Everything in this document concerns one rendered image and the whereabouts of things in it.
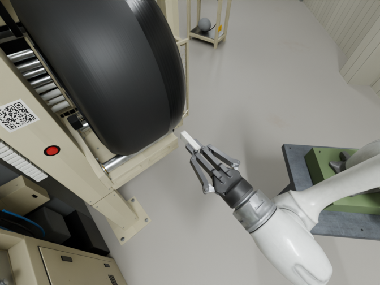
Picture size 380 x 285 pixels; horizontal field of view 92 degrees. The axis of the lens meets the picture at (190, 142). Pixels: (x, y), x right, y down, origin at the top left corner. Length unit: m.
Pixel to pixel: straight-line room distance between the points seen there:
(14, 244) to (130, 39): 0.71
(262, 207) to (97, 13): 0.54
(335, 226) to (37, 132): 1.23
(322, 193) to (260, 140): 1.55
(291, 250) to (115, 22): 0.59
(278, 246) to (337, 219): 0.74
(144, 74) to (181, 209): 1.30
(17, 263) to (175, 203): 1.09
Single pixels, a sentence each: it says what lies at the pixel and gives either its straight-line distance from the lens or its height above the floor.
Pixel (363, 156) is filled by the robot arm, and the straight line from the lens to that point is 1.05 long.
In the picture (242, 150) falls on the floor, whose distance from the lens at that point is 1.96.
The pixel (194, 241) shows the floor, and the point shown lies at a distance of 1.58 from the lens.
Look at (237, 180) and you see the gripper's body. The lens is 0.49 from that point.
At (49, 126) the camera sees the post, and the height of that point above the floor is 1.15.
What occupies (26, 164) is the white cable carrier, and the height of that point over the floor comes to 1.04.
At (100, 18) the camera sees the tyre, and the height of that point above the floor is 1.41.
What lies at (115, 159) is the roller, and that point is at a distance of 0.81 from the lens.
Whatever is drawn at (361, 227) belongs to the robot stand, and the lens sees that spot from 1.22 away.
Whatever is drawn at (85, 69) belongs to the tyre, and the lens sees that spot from 0.47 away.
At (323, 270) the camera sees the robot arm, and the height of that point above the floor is 1.14.
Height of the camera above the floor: 1.56
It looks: 54 degrees down
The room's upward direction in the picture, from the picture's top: straight up
